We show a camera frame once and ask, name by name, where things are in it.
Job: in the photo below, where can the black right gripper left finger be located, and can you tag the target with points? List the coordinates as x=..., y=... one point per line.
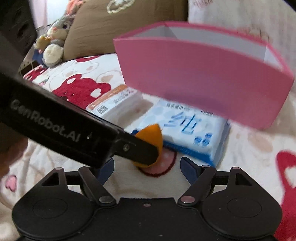
x=75, y=188

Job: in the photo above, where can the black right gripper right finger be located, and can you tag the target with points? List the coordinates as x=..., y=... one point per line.
x=203, y=179

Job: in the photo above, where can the orange felt piece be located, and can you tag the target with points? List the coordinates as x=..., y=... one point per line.
x=151, y=134

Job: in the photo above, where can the person's left hand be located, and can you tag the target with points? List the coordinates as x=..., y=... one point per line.
x=12, y=154

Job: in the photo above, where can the blue white tissue pack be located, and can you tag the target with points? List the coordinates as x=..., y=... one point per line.
x=193, y=132

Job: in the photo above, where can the red bear print bedspread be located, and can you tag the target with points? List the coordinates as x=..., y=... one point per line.
x=262, y=154

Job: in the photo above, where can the grey bunny plush toy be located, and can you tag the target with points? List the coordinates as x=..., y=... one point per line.
x=50, y=46

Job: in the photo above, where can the orange label tissue pack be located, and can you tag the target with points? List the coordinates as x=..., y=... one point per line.
x=116, y=104

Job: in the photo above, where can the brown embroidered pillow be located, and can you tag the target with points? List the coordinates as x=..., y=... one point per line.
x=97, y=23

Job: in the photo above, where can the pink cardboard box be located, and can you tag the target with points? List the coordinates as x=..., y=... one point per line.
x=225, y=72

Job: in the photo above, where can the pink checked white blanket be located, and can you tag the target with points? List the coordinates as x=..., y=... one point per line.
x=271, y=21

